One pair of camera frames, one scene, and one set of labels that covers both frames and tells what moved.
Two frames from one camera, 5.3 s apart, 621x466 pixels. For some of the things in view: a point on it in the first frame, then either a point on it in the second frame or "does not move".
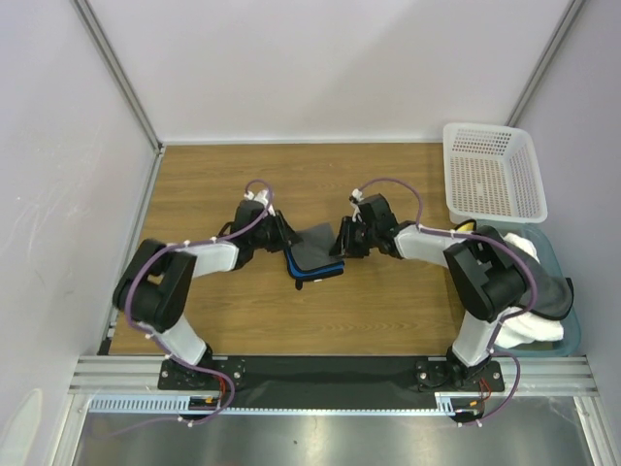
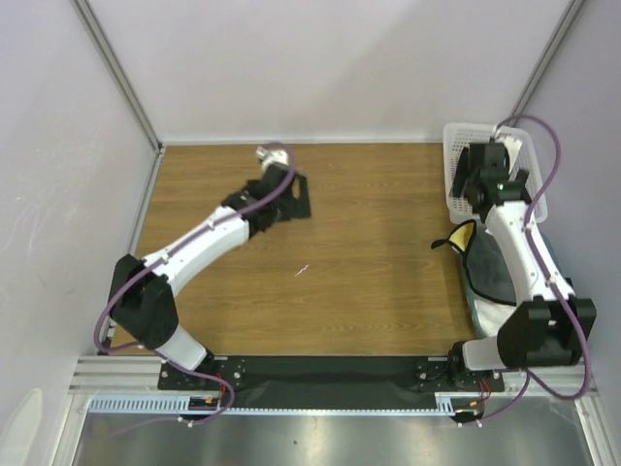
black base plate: [331, 375] does not move
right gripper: [347, 236] to [478, 162]
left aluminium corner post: [86, 13] does not move
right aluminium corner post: [565, 26] does not move
